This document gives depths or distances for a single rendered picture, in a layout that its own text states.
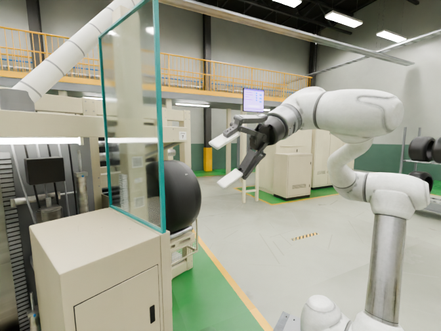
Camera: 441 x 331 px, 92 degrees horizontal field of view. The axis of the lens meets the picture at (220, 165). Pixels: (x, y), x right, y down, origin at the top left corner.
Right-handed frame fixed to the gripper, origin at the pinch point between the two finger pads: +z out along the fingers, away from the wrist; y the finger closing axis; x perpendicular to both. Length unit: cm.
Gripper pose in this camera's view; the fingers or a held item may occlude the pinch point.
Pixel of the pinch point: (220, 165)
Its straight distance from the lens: 51.6
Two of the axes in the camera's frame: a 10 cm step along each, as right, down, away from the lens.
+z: -7.5, 5.2, -4.0
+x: -6.5, -4.8, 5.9
